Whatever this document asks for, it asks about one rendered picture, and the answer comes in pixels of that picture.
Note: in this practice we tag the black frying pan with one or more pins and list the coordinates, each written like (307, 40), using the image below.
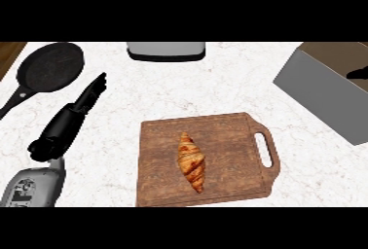
(51, 66)

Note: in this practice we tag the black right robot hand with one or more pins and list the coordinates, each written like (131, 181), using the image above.
(360, 73)

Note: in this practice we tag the cardboard box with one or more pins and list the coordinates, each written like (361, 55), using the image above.
(321, 94)

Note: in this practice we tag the brown wooden cutting board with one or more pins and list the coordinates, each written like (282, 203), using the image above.
(225, 152)

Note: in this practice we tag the grey appliance with black base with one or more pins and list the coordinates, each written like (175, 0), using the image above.
(166, 50)

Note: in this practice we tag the golden brown croissant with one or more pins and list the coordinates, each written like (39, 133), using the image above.
(191, 162)

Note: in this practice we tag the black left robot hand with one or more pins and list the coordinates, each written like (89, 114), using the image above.
(63, 129)

